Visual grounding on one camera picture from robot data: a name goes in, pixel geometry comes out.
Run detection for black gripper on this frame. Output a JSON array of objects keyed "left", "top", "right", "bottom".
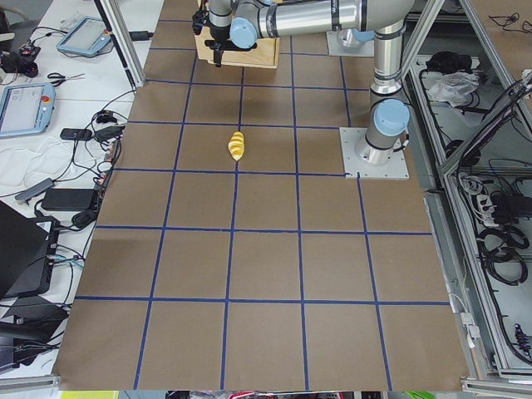
[{"left": 204, "top": 25, "right": 230, "bottom": 67}]

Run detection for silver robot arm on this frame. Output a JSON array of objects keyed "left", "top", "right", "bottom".
[{"left": 192, "top": 1, "right": 414, "bottom": 166}]

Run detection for wooden drawer cabinet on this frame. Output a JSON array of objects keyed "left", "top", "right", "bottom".
[{"left": 192, "top": 1, "right": 280, "bottom": 69}]

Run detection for toy bread roll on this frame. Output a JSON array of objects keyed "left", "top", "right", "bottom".
[{"left": 228, "top": 131, "right": 245, "bottom": 162}]

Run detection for blue teach pendant far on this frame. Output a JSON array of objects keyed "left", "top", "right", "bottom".
[{"left": 56, "top": 17, "right": 111, "bottom": 58}]

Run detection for blue teach pendant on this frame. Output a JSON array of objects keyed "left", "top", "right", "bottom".
[
  {"left": 56, "top": 17, "right": 111, "bottom": 58},
  {"left": 1, "top": 82, "right": 56, "bottom": 138}
]

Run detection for black scissors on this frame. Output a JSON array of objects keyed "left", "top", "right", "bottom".
[{"left": 47, "top": 72, "right": 85, "bottom": 87}]

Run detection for blue teach pendant near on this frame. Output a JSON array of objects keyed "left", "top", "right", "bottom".
[{"left": 1, "top": 82, "right": 56, "bottom": 138}]

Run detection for black power adapter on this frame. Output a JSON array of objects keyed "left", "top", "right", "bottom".
[{"left": 42, "top": 188, "right": 96, "bottom": 211}]

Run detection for crumpled white cloth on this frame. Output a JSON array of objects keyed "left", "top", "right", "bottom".
[{"left": 427, "top": 71, "right": 480, "bottom": 107}]

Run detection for black laptop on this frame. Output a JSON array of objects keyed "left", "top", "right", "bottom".
[{"left": 1, "top": 203, "right": 58, "bottom": 299}]

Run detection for aluminium frame post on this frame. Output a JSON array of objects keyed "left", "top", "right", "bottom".
[{"left": 94, "top": 0, "right": 145, "bottom": 91}]

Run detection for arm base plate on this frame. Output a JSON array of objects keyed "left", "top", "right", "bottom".
[
  {"left": 326, "top": 28, "right": 375, "bottom": 57},
  {"left": 339, "top": 127, "right": 410, "bottom": 180}
]

